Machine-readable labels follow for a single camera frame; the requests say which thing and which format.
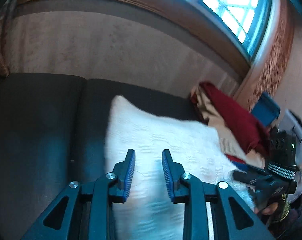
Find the white knitted sweater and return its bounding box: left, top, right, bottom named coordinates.
left=105, top=95, right=254, bottom=239

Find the dark red sweater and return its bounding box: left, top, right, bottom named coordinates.
left=196, top=81, right=270, bottom=161

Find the beige ribbed sweater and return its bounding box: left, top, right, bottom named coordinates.
left=190, top=87, right=265, bottom=168

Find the clear plastic storage box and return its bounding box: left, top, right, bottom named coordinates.
left=279, top=109, right=302, bottom=165

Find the blue storage box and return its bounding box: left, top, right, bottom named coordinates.
left=251, top=92, right=280, bottom=127

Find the black sofa seat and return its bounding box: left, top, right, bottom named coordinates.
left=0, top=74, right=197, bottom=239

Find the brown patterned curtain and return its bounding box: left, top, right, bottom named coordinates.
left=245, top=0, right=294, bottom=111

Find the window with dark frame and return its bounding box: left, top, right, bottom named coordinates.
left=186, top=0, right=272, bottom=60

